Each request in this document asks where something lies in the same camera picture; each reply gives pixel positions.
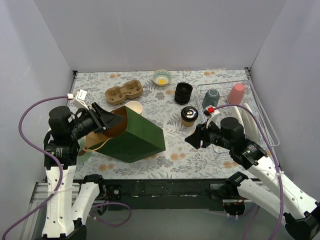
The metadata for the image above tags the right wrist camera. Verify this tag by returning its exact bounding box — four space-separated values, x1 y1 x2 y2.
203 105 221 129

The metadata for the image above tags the white plate rear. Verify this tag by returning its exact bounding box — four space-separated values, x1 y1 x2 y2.
241 109 260 143

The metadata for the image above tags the floral tablecloth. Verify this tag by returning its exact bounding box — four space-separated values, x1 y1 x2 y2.
72 69 248 180

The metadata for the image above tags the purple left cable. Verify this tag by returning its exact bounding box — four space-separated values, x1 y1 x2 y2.
1 94 132 240

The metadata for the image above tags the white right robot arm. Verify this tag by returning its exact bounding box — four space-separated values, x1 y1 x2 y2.
185 117 320 240

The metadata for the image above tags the stack of black lids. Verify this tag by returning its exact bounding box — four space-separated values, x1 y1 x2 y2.
174 82 193 105

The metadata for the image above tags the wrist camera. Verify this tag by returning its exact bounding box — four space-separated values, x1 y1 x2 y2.
203 105 221 129
66 89 89 110

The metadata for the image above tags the white wire dish rack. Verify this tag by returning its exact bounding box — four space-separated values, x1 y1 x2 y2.
196 80 280 150

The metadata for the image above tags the green brown paper bag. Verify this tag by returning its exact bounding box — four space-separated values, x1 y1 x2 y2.
84 106 166 163

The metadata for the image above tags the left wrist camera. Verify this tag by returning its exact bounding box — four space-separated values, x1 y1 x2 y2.
66 89 89 110

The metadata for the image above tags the green straw holder cup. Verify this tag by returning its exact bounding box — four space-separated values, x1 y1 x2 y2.
76 136 92 163

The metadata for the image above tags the purple cable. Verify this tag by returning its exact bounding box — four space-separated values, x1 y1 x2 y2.
212 103 286 240
1 94 132 240

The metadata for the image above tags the pink plastic cup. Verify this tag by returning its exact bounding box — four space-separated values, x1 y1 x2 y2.
227 83 245 105

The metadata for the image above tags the white plate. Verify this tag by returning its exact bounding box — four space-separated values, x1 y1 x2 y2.
230 106 244 126
241 109 260 143

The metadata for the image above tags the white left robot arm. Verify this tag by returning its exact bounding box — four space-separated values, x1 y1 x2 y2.
41 102 124 240

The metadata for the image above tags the single brown paper cup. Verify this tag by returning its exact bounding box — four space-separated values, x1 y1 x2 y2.
182 118 197 128

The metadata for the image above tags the white plate front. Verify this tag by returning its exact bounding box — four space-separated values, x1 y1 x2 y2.
230 106 244 126

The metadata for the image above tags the yellow patterned bowl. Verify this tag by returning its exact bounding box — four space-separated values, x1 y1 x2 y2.
152 69 172 87

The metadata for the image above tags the stack of paper cups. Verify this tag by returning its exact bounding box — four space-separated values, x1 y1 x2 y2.
125 100 143 115

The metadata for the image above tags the cardboard cup carrier tray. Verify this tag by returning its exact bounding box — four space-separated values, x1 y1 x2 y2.
104 79 144 105

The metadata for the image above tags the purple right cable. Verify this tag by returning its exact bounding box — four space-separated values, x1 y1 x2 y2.
212 103 286 240

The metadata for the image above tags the dark teal mug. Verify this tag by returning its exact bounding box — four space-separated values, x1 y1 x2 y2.
202 88 220 109

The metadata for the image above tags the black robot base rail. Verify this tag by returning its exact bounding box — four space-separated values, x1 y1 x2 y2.
77 177 251 213

